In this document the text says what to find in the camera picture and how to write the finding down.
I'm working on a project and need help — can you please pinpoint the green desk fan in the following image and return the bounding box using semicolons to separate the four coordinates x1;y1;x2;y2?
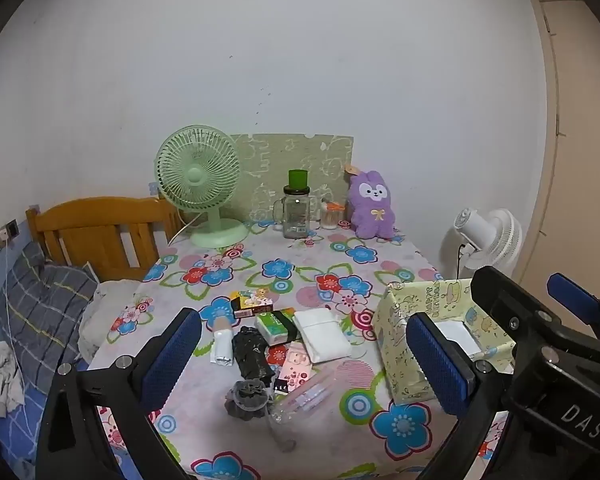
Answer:
154;125;249;249

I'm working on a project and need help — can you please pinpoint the clear plastic packet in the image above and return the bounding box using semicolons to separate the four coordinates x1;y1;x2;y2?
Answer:
269;365;341;453

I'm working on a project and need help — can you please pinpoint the white standing fan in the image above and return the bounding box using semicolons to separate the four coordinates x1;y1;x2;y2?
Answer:
440;207;523;281

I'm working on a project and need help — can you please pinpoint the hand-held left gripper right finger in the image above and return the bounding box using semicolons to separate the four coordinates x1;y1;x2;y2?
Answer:
405;311;516;480

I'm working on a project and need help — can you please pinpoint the floral tablecloth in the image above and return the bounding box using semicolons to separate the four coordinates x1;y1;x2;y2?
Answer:
86;220;511;480

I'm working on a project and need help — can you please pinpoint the grey plaid pillow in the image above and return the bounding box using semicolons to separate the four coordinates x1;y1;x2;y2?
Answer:
0;241;99;396

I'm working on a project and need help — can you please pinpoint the green tissue pack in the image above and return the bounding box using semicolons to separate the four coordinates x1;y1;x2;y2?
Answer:
255;308;301;347

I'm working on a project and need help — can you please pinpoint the purple plush toy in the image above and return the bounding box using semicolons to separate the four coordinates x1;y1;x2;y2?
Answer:
343;164;397;240

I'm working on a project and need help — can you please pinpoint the glass jar with green lid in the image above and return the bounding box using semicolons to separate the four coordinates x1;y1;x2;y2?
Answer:
272;170;312;240

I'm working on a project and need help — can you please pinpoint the cartoon print tissue pack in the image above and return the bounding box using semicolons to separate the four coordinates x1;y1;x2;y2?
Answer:
230;287;276;318

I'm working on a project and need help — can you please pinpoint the beige door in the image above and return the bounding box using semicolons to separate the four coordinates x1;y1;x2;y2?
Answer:
529;0;600;311

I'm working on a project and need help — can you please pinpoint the crumpled grey white cloth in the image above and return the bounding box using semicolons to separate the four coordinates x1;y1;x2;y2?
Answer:
0;342;26;417

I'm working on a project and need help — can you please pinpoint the beige roll with white wrap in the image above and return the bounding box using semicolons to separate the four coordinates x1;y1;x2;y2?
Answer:
209;316;236;366

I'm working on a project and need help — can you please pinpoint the green patterned board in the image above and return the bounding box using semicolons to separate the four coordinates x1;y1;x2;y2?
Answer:
228;133;355;226

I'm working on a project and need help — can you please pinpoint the black plastic bag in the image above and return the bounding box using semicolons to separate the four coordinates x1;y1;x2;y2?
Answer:
231;326;272;380

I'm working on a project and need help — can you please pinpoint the white paper sheet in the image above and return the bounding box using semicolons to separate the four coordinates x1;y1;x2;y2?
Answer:
435;320;482;361

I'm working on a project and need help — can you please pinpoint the white soft packet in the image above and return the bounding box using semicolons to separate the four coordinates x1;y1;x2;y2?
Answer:
293;308;352;365

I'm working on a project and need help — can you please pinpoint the yellow patterned storage box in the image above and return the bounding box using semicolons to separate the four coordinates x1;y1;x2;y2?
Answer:
371;278;516;406

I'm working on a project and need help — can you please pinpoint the dark grey fabric scrunchie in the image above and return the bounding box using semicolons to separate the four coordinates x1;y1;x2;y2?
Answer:
225;380;272;421

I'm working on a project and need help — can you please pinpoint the wall socket panel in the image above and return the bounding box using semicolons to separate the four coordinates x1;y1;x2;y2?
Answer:
0;219;20;252

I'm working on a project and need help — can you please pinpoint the pink packet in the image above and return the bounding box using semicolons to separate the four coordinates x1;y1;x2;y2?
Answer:
275;342;315;393

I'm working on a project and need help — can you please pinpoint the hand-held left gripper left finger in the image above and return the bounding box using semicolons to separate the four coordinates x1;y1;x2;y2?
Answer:
34;307;203;480

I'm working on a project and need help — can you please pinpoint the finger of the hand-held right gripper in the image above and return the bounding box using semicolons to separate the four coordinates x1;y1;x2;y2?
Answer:
471;266;568;361
547;273;600;341

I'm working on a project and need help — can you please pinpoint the white bed cloth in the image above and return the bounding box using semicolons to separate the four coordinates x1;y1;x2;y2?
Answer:
78;280;141;361

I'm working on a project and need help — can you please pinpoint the blue checked bedsheet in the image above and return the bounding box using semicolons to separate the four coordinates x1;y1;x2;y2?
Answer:
0;390;131;480

